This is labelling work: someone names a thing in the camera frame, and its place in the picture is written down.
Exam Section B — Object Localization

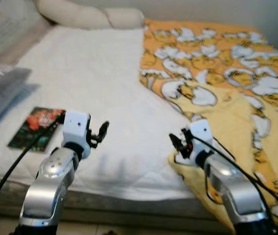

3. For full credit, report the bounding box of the green book red flower cover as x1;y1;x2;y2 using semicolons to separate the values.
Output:
8;107;66;152

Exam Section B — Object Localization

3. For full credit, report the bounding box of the white quilted mattress pad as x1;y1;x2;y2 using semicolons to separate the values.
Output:
0;25;198;201

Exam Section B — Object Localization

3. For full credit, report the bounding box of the grey bed base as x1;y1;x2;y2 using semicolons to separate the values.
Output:
0;171;237;231

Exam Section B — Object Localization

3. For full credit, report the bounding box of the yellow duck print blanket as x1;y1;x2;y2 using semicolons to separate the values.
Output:
139;19;278;233

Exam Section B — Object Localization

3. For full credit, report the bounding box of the beige bolster cushion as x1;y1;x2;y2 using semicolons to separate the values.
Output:
35;0;145;30

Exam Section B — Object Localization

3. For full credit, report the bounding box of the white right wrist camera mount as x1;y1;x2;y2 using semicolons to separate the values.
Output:
185;119;213;165

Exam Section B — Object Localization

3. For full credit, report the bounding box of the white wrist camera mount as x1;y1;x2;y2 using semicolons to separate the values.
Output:
61;110;92;150
185;119;213;165

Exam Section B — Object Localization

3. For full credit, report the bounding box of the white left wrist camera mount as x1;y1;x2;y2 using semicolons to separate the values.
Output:
61;110;92;150

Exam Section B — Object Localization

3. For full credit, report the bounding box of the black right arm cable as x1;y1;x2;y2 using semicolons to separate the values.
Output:
181;128;278;223

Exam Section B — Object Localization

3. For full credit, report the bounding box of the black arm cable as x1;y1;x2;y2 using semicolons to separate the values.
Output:
0;120;64;233
181;128;278;223

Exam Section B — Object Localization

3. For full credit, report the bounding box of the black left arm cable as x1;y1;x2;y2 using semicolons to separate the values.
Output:
0;120;64;233

